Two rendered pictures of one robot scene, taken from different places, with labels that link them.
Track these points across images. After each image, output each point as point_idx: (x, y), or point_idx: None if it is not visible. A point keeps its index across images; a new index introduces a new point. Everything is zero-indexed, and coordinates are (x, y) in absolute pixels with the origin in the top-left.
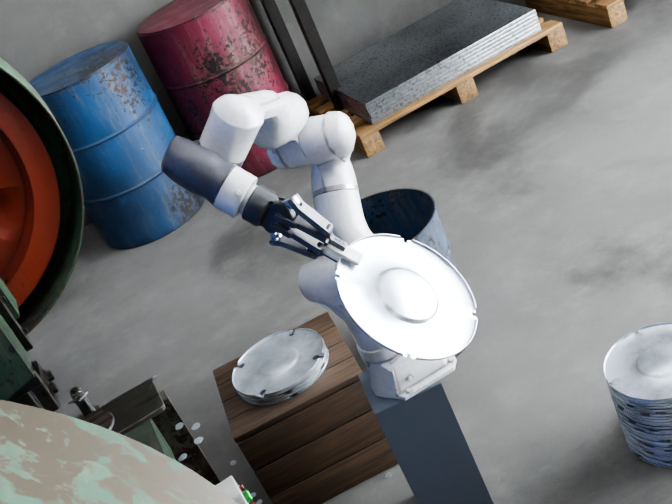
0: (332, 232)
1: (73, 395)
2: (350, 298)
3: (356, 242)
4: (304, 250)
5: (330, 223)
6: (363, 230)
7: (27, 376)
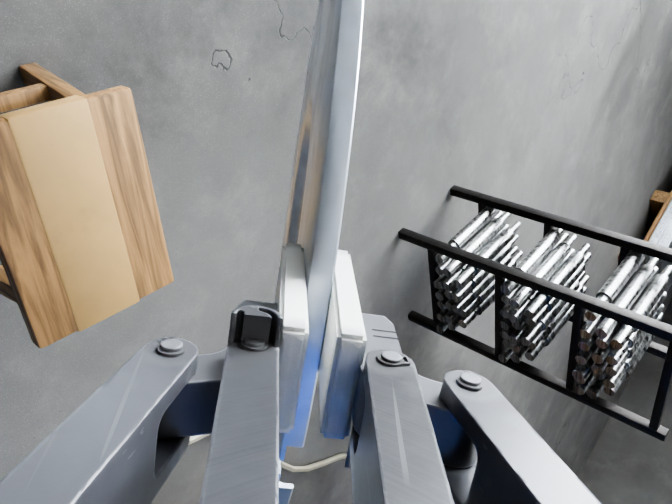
0: (429, 382)
1: None
2: None
3: (331, 169)
4: (149, 503)
5: (498, 397)
6: None
7: None
